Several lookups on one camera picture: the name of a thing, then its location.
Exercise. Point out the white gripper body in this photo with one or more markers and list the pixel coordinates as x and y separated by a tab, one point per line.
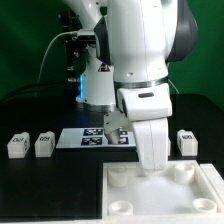
151	138

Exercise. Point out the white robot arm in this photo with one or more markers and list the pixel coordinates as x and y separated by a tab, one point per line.
126	75

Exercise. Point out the white marker sheet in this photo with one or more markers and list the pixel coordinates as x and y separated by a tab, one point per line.
72	138

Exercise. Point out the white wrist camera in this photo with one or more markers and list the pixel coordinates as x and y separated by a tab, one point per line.
145	103

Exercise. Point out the black camera stand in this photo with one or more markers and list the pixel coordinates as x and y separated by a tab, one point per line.
73	48

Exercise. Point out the white camera on stand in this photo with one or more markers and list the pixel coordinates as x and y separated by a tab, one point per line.
87	36

